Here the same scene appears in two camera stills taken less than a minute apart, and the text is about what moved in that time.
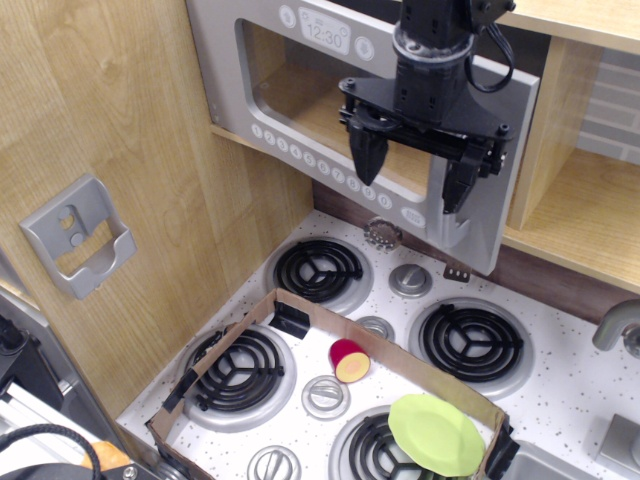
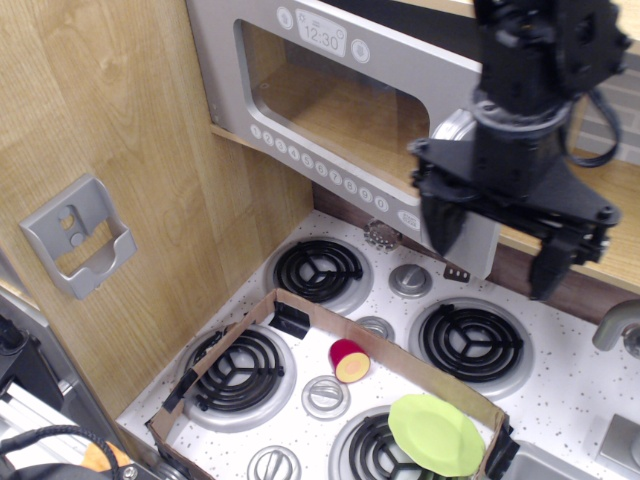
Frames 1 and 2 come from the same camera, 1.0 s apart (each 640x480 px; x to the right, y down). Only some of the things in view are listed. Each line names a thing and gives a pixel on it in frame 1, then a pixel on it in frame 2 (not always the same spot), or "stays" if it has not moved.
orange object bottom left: x=108 y=456 stays
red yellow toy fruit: x=350 y=362 stays
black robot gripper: x=430 y=104 → x=524 y=181
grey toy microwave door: x=272 y=71 stays
